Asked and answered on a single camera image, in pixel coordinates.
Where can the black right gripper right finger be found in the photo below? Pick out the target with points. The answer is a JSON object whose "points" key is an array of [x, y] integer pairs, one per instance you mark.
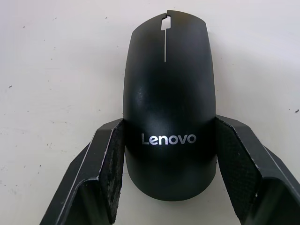
{"points": [[253, 168]]}

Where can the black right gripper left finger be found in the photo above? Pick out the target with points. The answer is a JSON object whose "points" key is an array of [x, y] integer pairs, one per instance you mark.
{"points": [[93, 168]]}

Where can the black Lenovo mouse cover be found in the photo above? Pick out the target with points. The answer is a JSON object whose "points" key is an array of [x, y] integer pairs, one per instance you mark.
{"points": [[168, 98]]}

